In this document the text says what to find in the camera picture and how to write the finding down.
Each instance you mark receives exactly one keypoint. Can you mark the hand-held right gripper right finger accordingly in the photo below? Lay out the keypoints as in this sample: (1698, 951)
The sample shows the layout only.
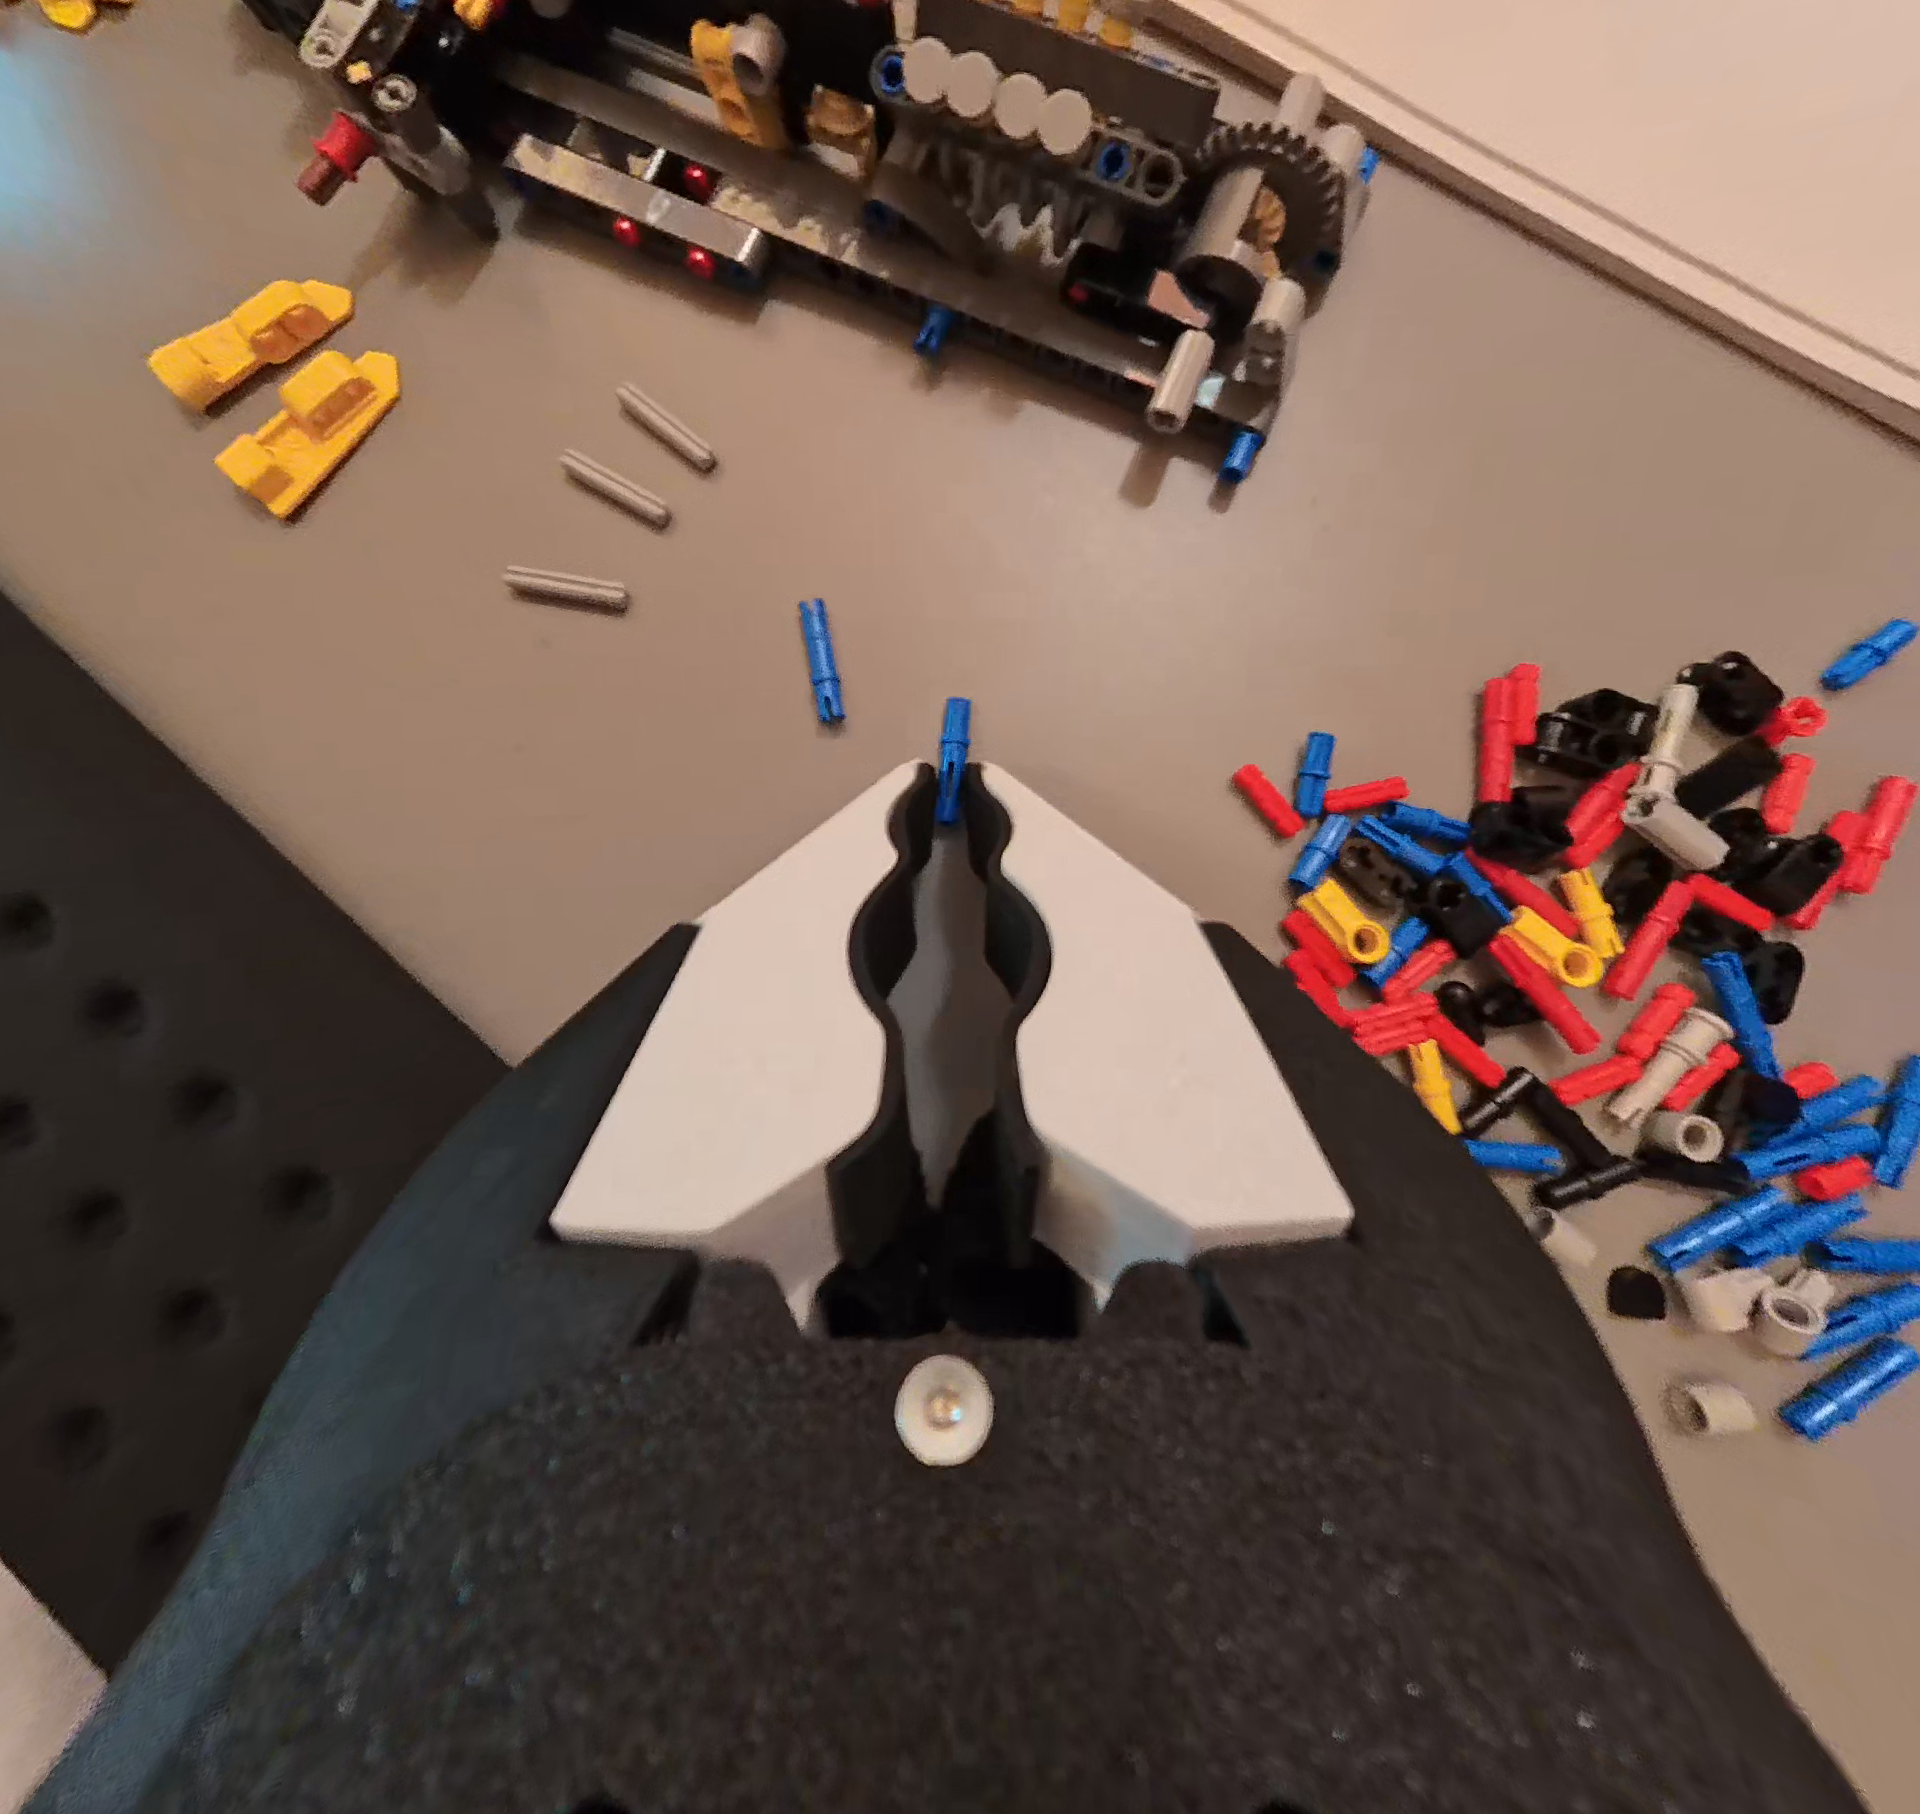
(1185, 1079)

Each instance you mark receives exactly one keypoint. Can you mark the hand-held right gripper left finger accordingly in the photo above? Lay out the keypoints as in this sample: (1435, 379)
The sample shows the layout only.
(719, 1079)

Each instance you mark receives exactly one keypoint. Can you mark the blue lego pin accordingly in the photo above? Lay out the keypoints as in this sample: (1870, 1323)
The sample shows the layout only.
(819, 659)
(1868, 654)
(954, 734)

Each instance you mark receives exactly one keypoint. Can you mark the grey lego axle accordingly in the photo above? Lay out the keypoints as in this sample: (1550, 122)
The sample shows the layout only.
(566, 587)
(668, 428)
(615, 490)

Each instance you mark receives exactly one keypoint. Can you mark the pile of small lego pins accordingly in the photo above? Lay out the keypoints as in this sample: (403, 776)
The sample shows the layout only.
(1741, 1230)

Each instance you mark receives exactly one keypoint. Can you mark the yellow lego panel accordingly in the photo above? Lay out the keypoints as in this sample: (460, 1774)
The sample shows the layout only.
(300, 441)
(226, 352)

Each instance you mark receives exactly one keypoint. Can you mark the white instruction booklet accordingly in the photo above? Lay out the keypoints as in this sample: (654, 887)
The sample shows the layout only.
(1651, 89)

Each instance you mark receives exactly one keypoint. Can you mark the lego car chassis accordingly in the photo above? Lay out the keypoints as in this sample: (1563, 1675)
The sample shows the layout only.
(990, 104)

